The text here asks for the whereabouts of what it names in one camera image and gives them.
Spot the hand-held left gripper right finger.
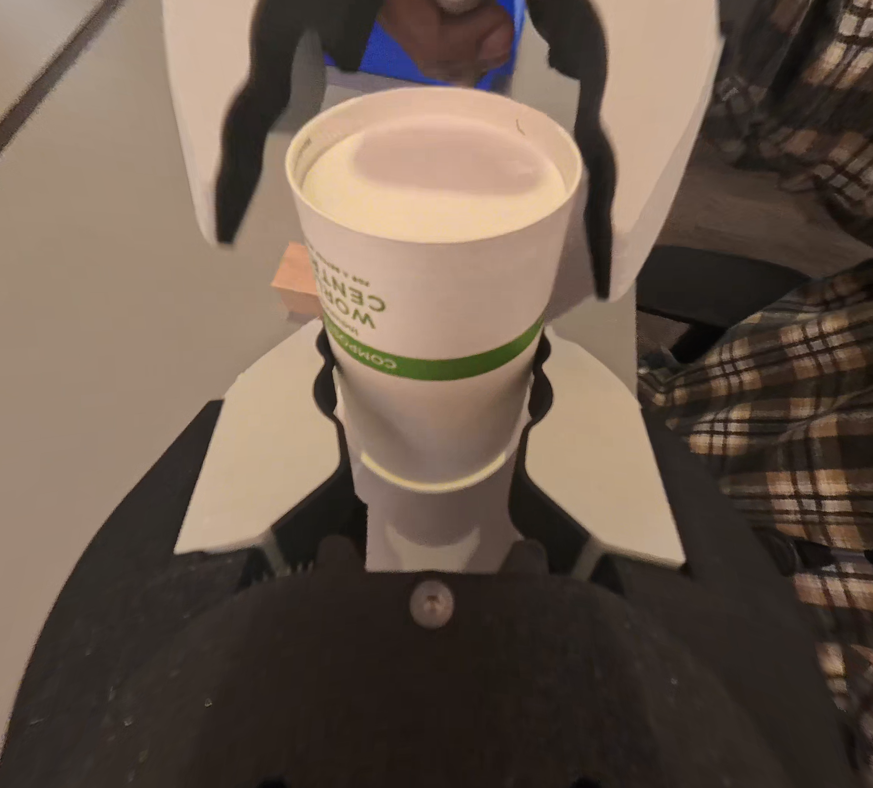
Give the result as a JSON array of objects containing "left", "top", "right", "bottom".
[{"left": 512, "top": 334, "right": 686, "bottom": 581}]

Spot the blue plastic bin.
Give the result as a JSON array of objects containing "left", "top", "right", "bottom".
[{"left": 323, "top": 0, "right": 527, "bottom": 98}]

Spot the white paper cup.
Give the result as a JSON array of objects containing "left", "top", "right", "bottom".
[{"left": 284, "top": 85, "right": 585, "bottom": 497}]

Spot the person's right hand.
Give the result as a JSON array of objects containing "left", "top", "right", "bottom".
[{"left": 360, "top": 0, "right": 548, "bottom": 88}]

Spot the wooden cube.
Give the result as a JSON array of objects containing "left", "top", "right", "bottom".
[{"left": 270, "top": 242, "right": 323, "bottom": 324}]

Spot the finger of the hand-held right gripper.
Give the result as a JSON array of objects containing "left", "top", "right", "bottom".
[
  {"left": 160, "top": 0, "right": 384, "bottom": 248},
  {"left": 537, "top": 0, "right": 725, "bottom": 305}
]

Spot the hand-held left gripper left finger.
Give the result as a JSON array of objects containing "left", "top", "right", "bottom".
[{"left": 174, "top": 319, "right": 366, "bottom": 577}]

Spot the black office chair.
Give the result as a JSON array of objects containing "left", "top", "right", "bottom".
[{"left": 636, "top": 245, "right": 809, "bottom": 364}]

